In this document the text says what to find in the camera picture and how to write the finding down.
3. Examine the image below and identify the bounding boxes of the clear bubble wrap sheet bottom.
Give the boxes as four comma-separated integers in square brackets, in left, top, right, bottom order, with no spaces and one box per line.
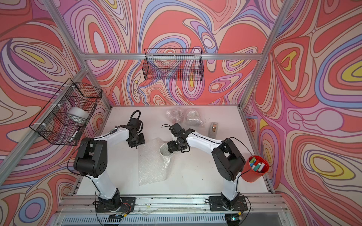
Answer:
[138,137,173,186]

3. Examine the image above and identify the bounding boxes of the black wire basket back wall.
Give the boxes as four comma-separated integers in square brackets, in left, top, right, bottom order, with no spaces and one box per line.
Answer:
[142,48,204,81]

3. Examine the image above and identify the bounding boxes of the black wire basket left wall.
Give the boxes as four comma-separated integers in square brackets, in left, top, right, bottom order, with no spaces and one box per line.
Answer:
[29,79,103,146]

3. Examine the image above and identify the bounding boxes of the grey tape dispenser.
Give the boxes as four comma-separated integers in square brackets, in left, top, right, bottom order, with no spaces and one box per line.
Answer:
[208,122,218,139]

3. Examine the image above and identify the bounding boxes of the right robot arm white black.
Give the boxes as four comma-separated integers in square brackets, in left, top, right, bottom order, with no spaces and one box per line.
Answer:
[161,123,246,206]

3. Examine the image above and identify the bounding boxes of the marker in wire basket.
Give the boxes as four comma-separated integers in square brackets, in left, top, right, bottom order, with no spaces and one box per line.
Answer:
[69,131,82,142]

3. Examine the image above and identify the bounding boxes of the white ceramic mug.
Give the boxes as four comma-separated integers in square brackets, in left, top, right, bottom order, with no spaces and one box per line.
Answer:
[159,143,171,157]

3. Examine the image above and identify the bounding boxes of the aluminium front rail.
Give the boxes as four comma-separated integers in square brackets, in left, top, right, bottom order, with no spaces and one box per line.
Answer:
[56,193,290,215]

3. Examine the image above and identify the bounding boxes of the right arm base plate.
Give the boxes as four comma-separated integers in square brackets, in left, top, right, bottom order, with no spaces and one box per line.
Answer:
[204,195,248,213]

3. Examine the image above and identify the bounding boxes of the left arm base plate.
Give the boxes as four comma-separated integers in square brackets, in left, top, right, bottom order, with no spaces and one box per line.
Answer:
[93,197,136,214]

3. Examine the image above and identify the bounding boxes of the red cup of markers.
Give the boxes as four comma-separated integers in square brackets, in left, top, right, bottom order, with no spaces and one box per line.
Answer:
[241,155,269,183]

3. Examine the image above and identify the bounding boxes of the black wire basket wall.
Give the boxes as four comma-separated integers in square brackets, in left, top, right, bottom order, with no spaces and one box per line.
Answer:
[142,48,204,81]
[29,79,103,146]

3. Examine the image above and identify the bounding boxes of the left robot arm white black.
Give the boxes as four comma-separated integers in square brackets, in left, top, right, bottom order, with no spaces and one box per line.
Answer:
[74,110,145,212]

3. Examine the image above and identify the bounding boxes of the white tape roll in basket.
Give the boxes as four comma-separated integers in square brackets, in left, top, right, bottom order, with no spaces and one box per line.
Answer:
[67,106,89,122]

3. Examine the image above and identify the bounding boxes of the clear bubble wrap sheet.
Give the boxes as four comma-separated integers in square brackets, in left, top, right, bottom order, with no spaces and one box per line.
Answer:
[185,109,204,127]
[138,137,173,186]
[166,108,185,124]

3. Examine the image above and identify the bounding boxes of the clear bubble wrap sheet top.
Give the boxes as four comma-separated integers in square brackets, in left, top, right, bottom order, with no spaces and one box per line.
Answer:
[185,109,204,127]

